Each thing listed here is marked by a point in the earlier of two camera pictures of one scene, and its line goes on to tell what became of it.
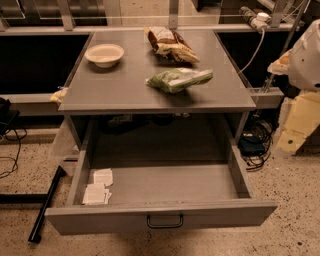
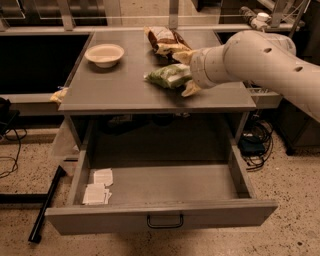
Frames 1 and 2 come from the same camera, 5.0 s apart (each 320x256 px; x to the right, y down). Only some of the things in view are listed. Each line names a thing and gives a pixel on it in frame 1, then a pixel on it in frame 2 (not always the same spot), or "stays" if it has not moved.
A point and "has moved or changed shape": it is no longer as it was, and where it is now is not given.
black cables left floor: x=7 y=131 stays
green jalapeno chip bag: x=178 y=79 has moved or changed shape
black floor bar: x=35 y=236 stays
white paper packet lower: x=96 y=194 stays
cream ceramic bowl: x=104 y=55 stays
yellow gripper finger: x=281 y=65 → x=207 y=67
